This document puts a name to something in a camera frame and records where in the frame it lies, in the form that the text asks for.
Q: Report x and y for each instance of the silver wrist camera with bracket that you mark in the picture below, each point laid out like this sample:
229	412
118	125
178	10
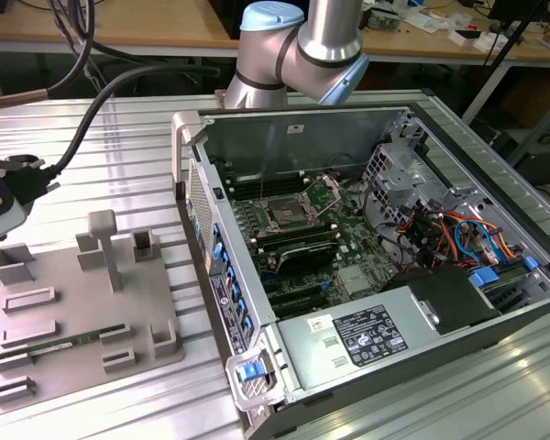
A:
0	215

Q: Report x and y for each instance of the silver power supply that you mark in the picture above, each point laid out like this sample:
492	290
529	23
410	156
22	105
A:
311	348

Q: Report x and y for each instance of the perforated metal drive cage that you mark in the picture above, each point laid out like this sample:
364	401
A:
394	179

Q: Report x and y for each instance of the thin metal locking lever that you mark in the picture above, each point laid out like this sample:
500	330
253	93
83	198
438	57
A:
262	190

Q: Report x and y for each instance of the grey parts rack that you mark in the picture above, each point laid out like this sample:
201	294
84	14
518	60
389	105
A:
96	298

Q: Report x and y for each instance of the black RAM slot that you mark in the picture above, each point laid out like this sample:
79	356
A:
298	240
263	185
261	178
293	231

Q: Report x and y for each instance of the open PC case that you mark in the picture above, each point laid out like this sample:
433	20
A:
394	366

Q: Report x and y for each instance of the black expansion slot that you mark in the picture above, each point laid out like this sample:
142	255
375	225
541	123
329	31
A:
295	291
302	306

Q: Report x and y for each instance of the green RAM stick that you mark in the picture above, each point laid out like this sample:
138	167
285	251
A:
80	339

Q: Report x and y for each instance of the green motherboard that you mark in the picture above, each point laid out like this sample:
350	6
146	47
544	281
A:
362	247

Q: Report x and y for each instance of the silver chipset heat sink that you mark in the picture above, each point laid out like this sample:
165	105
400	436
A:
353	280

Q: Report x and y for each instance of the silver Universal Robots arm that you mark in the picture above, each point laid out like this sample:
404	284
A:
266	59

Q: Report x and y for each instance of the blue case latch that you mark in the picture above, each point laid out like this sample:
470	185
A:
249	371

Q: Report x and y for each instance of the black stand pole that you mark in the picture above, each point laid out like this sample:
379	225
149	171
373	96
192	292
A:
509	32

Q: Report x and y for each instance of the black plastic shroud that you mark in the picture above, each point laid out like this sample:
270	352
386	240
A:
454	302

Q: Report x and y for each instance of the CPU socket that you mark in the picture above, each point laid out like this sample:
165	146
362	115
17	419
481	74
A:
289	213

